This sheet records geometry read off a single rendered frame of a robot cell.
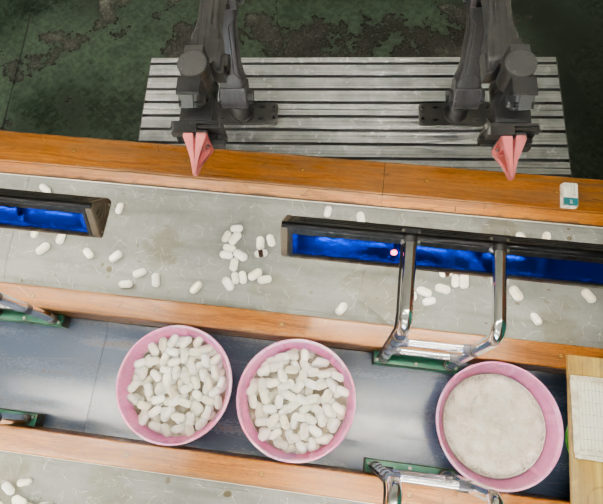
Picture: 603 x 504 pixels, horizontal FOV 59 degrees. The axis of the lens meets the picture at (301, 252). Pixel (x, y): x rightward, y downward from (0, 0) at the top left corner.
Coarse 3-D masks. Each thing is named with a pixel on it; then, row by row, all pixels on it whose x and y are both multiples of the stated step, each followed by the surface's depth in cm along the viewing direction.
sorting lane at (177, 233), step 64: (64, 192) 140; (128, 192) 139; (192, 192) 138; (0, 256) 136; (64, 256) 135; (128, 256) 134; (192, 256) 133; (384, 320) 125; (448, 320) 124; (512, 320) 123; (576, 320) 122
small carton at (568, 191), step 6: (564, 186) 128; (570, 186) 128; (576, 186) 128; (564, 192) 127; (570, 192) 127; (576, 192) 127; (564, 198) 127; (570, 198) 127; (576, 198) 127; (564, 204) 127; (570, 204) 126; (576, 204) 126
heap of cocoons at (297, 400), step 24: (288, 360) 124; (312, 360) 124; (264, 384) 121; (288, 384) 121; (312, 384) 121; (336, 384) 122; (264, 408) 120; (288, 408) 119; (312, 408) 119; (336, 408) 119; (264, 432) 118; (288, 432) 119; (312, 432) 118; (336, 432) 119
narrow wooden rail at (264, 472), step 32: (0, 448) 118; (32, 448) 118; (64, 448) 117; (96, 448) 117; (128, 448) 117; (160, 448) 116; (192, 448) 122; (224, 480) 113; (256, 480) 113; (288, 480) 113; (320, 480) 112; (352, 480) 112
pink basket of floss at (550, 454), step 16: (464, 368) 118; (480, 368) 119; (496, 368) 119; (512, 368) 118; (448, 384) 116; (528, 384) 118; (544, 400) 117; (544, 416) 117; (560, 416) 113; (560, 432) 112; (448, 448) 116; (544, 448) 115; (560, 448) 111; (544, 464) 112; (480, 480) 112; (496, 480) 114; (512, 480) 113; (528, 480) 111
